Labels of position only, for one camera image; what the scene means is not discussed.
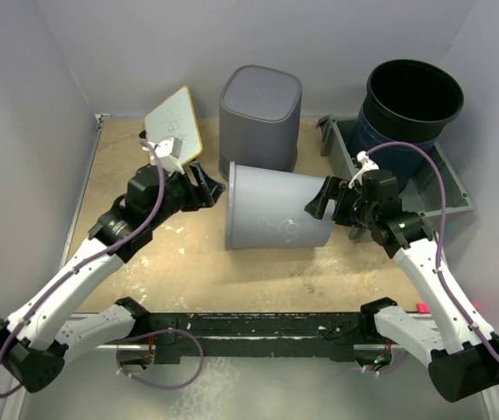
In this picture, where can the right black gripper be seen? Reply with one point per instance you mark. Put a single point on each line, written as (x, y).
(335, 188)

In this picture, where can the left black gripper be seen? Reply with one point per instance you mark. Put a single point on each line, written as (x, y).
(211, 189)

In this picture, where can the smooth lavender round bin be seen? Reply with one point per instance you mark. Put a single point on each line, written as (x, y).
(266, 209)

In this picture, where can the grey slotted square bin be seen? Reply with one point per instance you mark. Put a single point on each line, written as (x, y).
(259, 116)

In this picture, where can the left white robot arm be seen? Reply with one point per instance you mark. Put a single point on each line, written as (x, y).
(36, 341)

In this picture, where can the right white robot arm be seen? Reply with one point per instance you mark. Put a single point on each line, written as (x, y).
(462, 353)

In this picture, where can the grey plastic crate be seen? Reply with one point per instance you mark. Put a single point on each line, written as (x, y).
(421, 195)

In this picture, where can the dark blue round bin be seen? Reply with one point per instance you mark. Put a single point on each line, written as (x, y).
(408, 101)

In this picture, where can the pink tape marker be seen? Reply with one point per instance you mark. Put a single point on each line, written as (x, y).
(422, 308)

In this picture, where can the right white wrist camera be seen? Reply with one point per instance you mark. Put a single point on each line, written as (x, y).
(366, 165)

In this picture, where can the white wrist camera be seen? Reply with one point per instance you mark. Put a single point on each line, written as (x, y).
(366, 165)
(168, 151)

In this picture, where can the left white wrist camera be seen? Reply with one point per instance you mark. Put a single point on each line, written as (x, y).
(168, 151)

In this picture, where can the small whiteboard wooden frame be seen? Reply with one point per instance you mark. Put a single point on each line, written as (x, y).
(175, 117)

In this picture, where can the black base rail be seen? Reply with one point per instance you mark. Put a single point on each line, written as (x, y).
(329, 335)

